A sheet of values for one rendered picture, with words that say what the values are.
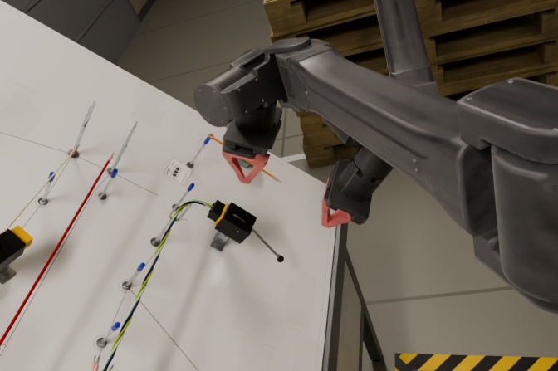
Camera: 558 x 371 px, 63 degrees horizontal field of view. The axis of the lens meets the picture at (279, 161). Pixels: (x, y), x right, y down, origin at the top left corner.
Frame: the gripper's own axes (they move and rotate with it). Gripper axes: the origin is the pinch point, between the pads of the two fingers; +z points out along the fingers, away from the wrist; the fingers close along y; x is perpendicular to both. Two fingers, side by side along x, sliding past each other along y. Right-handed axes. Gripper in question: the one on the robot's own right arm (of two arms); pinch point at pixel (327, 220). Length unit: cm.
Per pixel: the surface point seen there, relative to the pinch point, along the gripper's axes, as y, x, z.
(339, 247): -15.4, 10.6, 22.3
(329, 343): 6.9, 12.8, 23.0
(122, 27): -354, -202, 240
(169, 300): 15.3, -17.8, 17.6
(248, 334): 13.6, -2.9, 20.3
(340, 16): -138, -9, 27
